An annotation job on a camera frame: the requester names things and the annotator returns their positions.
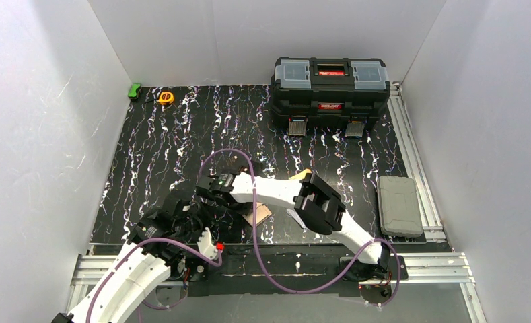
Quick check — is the aluminium frame rail front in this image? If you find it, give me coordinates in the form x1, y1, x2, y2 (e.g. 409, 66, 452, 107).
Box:
66, 252, 487, 322

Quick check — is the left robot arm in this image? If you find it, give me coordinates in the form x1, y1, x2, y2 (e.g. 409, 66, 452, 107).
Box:
53, 191, 223, 322

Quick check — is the black plastic toolbox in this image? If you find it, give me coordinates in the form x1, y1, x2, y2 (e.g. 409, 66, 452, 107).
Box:
270, 57, 391, 135

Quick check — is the yellow tape measure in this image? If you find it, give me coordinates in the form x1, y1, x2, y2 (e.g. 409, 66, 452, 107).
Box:
157, 91, 175, 106

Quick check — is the white card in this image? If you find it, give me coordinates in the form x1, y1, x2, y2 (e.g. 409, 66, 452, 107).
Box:
287, 209, 304, 227

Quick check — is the beige card holder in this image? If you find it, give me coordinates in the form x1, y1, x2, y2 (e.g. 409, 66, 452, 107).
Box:
243, 203, 273, 226

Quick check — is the green plastic object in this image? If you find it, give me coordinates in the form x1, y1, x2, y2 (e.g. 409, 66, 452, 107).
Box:
127, 83, 142, 101

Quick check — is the grey pad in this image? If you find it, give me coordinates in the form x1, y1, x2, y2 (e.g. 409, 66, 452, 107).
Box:
377, 176, 423, 238

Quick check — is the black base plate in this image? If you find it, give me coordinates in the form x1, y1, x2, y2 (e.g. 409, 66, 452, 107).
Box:
142, 242, 454, 297

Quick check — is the aluminium frame rail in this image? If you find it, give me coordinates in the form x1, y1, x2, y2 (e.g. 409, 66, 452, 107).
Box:
66, 252, 487, 322
388, 82, 447, 243

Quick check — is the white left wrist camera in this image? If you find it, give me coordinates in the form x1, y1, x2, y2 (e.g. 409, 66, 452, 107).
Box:
197, 227, 225, 260

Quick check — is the aluminium frame rail right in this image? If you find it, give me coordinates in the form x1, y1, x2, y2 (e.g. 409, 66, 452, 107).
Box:
388, 82, 447, 243

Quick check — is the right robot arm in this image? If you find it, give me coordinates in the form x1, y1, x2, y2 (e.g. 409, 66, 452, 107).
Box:
195, 169, 391, 271

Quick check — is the silver toolbox latch right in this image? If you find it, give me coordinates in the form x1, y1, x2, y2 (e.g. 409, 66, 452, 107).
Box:
345, 119, 366, 138

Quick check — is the orange card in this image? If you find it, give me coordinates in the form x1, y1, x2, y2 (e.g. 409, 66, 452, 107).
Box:
289, 168, 312, 180

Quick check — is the silver toolbox latch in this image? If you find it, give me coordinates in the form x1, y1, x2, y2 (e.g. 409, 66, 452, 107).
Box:
287, 116, 307, 137
345, 119, 366, 138

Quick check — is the silver toolbox latch left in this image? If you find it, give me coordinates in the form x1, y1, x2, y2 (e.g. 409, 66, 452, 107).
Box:
287, 116, 307, 137

